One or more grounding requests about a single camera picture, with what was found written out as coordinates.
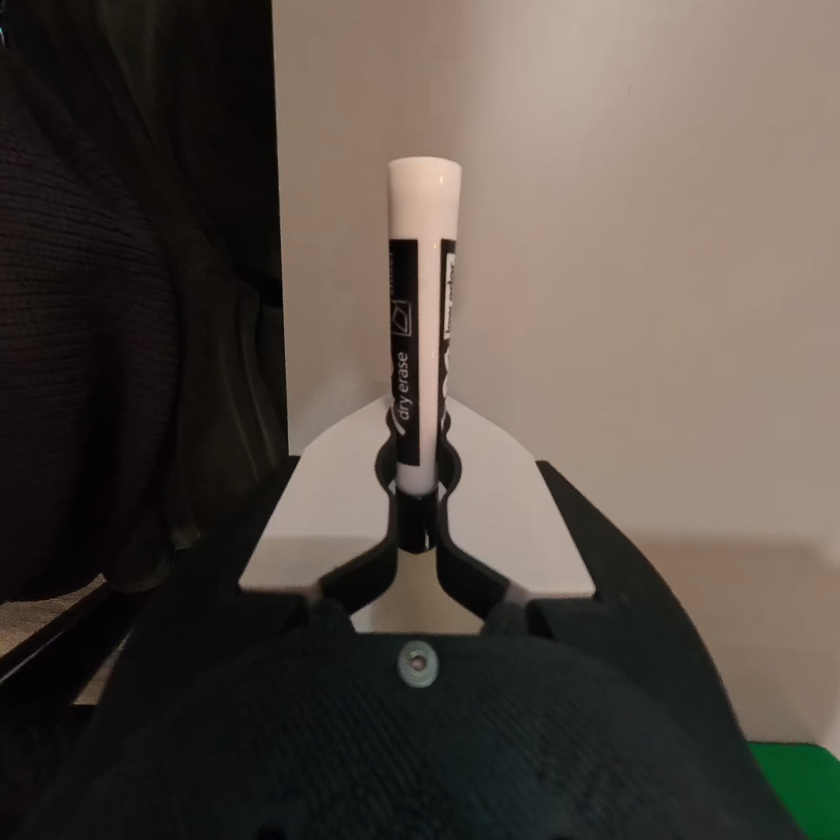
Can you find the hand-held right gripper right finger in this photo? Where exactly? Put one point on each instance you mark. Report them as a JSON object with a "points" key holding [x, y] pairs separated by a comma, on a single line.
{"points": [[518, 525]]}

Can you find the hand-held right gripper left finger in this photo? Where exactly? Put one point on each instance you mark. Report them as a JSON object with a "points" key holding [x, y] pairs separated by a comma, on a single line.
{"points": [[328, 518]]}

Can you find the black dry erase marker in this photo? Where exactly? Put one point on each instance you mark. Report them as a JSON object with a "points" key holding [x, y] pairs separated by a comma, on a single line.
{"points": [[423, 210]]}

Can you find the person's black sweater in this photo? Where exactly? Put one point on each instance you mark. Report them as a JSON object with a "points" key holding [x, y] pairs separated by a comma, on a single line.
{"points": [[65, 295]]}

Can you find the green plastic bin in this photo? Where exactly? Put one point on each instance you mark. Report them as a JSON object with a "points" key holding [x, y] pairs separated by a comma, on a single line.
{"points": [[800, 794]]}

